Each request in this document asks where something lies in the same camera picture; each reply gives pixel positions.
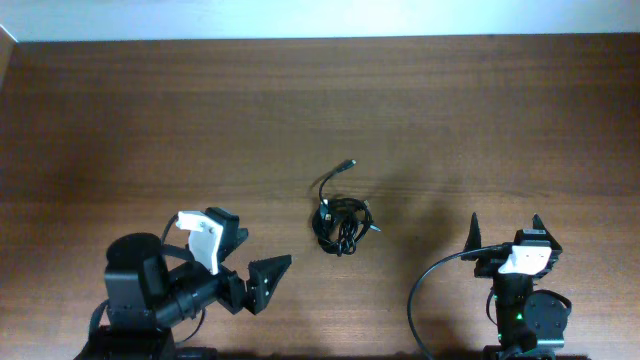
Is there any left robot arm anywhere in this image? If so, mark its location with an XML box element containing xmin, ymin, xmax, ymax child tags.
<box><xmin>78</xmin><ymin>207</ymin><xmax>293</xmax><ymax>360</ymax></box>

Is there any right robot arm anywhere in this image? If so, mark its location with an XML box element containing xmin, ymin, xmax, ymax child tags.
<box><xmin>462</xmin><ymin>214</ymin><xmax>572</xmax><ymax>360</ymax></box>

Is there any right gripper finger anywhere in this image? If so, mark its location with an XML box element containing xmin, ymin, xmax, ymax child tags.
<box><xmin>464</xmin><ymin>212</ymin><xmax>482</xmax><ymax>252</ymax></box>
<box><xmin>532</xmin><ymin>214</ymin><xmax>554</xmax><ymax>240</ymax></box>

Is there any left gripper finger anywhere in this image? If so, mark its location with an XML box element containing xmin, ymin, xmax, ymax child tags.
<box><xmin>205</xmin><ymin>207</ymin><xmax>249</xmax><ymax>260</ymax></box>
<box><xmin>245</xmin><ymin>255</ymin><xmax>292</xmax><ymax>315</ymax></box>

